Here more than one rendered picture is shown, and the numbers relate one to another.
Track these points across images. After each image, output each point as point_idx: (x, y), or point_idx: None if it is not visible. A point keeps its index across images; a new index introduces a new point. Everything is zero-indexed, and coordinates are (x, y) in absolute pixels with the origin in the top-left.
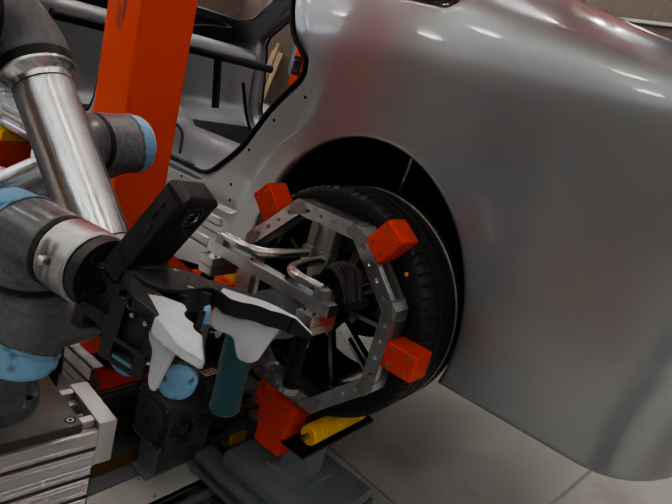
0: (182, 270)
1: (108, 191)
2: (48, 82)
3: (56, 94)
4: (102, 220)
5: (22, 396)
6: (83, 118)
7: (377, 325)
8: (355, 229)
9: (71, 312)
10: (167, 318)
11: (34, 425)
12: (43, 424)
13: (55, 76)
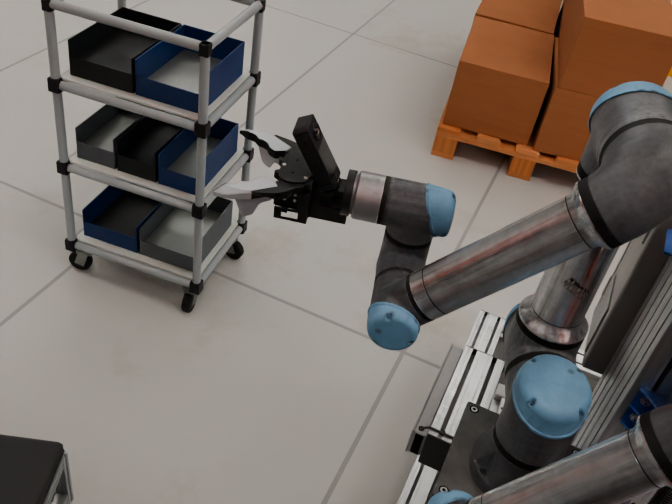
0: (303, 179)
1: (456, 259)
2: (557, 200)
3: (544, 207)
4: (435, 261)
5: (479, 455)
6: (524, 229)
7: None
8: None
9: (383, 254)
10: (268, 134)
11: (457, 468)
12: (453, 473)
13: (561, 200)
